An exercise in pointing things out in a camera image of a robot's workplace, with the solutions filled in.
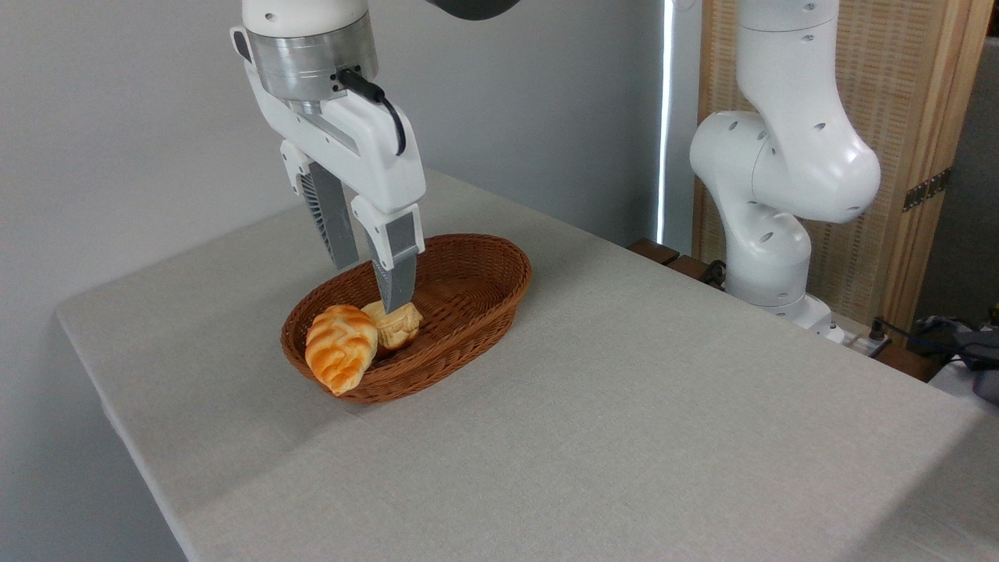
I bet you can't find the metal screen hinge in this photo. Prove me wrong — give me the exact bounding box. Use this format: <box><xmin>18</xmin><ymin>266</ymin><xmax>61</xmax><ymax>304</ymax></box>
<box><xmin>903</xmin><ymin>168</ymin><xmax>952</xmax><ymax>213</ymax></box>

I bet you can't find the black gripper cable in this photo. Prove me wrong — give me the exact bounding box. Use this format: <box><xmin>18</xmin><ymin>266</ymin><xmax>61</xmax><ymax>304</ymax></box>
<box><xmin>337</xmin><ymin>69</ymin><xmax>408</xmax><ymax>155</ymax></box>

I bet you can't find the dark wooden block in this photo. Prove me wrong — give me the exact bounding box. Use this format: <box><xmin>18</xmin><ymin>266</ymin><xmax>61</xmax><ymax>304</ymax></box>
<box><xmin>628</xmin><ymin>238</ymin><xmax>681</xmax><ymax>266</ymax></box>
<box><xmin>667</xmin><ymin>254</ymin><xmax>727</xmax><ymax>290</ymax></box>

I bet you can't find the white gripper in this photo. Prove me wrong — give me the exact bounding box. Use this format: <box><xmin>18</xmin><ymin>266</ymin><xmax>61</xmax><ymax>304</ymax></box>
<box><xmin>246</xmin><ymin>62</ymin><xmax>427</xmax><ymax>315</ymax></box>

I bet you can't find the grey linen tablecloth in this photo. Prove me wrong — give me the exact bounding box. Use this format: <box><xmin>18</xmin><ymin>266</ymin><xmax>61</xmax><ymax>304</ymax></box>
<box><xmin>56</xmin><ymin>165</ymin><xmax>999</xmax><ymax>562</ymax></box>

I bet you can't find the brown wicker basket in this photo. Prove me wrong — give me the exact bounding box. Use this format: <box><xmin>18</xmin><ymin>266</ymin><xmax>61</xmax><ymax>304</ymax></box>
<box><xmin>281</xmin><ymin>233</ymin><xmax>533</xmax><ymax>404</ymax></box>

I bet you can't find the white power strip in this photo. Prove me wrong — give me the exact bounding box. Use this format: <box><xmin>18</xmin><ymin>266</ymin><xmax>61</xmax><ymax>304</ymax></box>
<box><xmin>816</xmin><ymin>312</ymin><xmax>891</xmax><ymax>358</ymax></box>

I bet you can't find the wooden rattan folding screen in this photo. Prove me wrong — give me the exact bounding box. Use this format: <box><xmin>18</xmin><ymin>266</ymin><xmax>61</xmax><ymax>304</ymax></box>
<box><xmin>693</xmin><ymin>0</ymin><xmax>996</xmax><ymax>336</ymax></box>

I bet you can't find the dark fabric bag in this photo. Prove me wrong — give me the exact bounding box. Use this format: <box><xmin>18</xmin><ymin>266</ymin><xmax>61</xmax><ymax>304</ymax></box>
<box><xmin>909</xmin><ymin>315</ymin><xmax>999</xmax><ymax>405</ymax></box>

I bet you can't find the orange croissant bread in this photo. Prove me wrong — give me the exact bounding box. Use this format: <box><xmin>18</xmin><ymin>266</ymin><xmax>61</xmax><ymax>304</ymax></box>
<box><xmin>305</xmin><ymin>304</ymin><xmax>379</xmax><ymax>397</ymax></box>

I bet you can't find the black floor cable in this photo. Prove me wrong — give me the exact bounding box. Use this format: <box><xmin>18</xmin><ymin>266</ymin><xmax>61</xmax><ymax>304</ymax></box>
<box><xmin>869</xmin><ymin>316</ymin><xmax>969</xmax><ymax>360</ymax></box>

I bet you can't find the pale round muffin bread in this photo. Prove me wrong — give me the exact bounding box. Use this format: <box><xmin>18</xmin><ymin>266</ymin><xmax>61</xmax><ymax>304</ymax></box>
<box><xmin>361</xmin><ymin>301</ymin><xmax>425</xmax><ymax>350</ymax></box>

